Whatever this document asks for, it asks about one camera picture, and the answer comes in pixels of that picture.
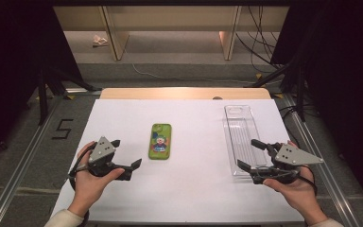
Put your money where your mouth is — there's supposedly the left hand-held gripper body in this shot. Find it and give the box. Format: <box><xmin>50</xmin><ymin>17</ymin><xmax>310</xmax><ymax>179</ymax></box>
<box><xmin>86</xmin><ymin>135</ymin><xmax>133</xmax><ymax>182</ymax></box>

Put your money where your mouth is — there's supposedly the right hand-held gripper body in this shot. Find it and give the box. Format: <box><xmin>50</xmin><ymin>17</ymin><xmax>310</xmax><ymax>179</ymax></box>
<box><xmin>251</xmin><ymin>142</ymin><xmax>325</xmax><ymax>185</ymax></box>

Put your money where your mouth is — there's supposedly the clear plastic tray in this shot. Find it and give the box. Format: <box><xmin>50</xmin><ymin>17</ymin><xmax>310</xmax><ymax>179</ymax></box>
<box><xmin>223</xmin><ymin>104</ymin><xmax>270</xmax><ymax>178</ymax></box>

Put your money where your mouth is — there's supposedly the green cartoon pencil case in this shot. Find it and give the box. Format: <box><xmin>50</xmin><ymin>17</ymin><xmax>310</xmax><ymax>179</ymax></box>
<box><xmin>147</xmin><ymin>123</ymin><xmax>173</xmax><ymax>161</ymax></box>

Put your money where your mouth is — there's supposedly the person's right hand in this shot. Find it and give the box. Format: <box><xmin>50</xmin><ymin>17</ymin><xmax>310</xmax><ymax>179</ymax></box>
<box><xmin>262</xmin><ymin>140</ymin><xmax>329</xmax><ymax>227</ymax></box>

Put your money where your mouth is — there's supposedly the person's left hand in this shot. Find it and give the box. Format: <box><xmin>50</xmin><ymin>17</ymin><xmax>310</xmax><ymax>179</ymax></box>
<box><xmin>67</xmin><ymin>141</ymin><xmax>126</xmax><ymax>219</ymax></box>

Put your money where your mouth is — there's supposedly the white table sheet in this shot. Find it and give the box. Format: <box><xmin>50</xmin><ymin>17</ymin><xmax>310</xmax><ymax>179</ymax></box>
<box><xmin>50</xmin><ymin>98</ymin><xmax>305</xmax><ymax>224</ymax></box>

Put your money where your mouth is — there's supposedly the black metal stand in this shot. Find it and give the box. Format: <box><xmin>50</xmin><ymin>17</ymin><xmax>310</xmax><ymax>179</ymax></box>
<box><xmin>245</xmin><ymin>56</ymin><xmax>307</xmax><ymax>123</ymax></box>
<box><xmin>37</xmin><ymin>66</ymin><xmax>102</xmax><ymax>127</ymax></box>

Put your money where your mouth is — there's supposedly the wooden table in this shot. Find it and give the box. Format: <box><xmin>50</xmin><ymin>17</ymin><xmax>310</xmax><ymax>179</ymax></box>
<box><xmin>98</xmin><ymin>87</ymin><xmax>272</xmax><ymax>101</ymax></box>

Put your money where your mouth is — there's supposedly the black curtain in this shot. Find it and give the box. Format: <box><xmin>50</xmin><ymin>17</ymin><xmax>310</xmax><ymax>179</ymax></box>
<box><xmin>269</xmin><ymin>0</ymin><xmax>363</xmax><ymax>217</ymax></box>
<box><xmin>0</xmin><ymin>0</ymin><xmax>83</xmax><ymax>166</ymax></box>

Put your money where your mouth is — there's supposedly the crumpled paper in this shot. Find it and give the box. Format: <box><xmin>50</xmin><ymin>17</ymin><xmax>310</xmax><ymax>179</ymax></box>
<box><xmin>91</xmin><ymin>34</ymin><xmax>110</xmax><ymax>48</ymax></box>

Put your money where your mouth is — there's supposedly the beige wooden shelf unit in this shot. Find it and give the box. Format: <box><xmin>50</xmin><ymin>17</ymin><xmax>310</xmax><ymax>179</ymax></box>
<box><xmin>53</xmin><ymin>5</ymin><xmax>291</xmax><ymax>61</ymax></box>

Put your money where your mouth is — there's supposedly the aluminium floor rail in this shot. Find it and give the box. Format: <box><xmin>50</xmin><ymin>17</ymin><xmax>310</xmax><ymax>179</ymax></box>
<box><xmin>0</xmin><ymin>91</ymin><xmax>68</xmax><ymax>227</ymax></box>
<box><xmin>282</xmin><ymin>94</ymin><xmax>362</xmax><ymax>227</ymax></box>

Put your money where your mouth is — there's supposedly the white floor cable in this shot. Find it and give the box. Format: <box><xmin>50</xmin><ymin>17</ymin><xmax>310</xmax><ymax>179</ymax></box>
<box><xmin>130</xmin><ymin>62</ymin><xmax>258</xmax><ymax>86</ymax></box>

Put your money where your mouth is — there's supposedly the bundle of black cables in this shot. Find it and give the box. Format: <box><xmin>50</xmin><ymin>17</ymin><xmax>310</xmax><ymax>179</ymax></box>
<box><xmin>234</xmin><ymin>5</ymin><xmax>285</xmax><ymax>69</ymax></box>

